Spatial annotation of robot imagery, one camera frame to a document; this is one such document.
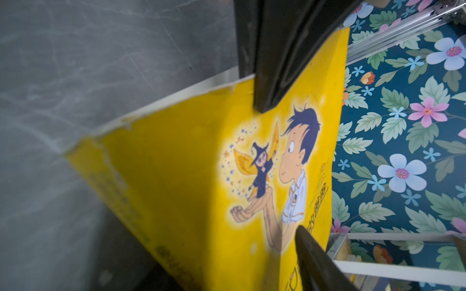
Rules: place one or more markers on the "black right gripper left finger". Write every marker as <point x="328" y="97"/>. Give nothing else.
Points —
<point x="277" y="39"/>

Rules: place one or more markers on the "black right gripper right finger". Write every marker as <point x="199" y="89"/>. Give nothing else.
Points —
<point x="317" y="270"/>

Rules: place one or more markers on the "wooden white frame shelf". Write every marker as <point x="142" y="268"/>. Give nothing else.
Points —
<point x="404" y="258"/>

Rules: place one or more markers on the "yellow cartoon book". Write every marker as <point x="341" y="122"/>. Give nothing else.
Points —
<point x="214" y="190"/>

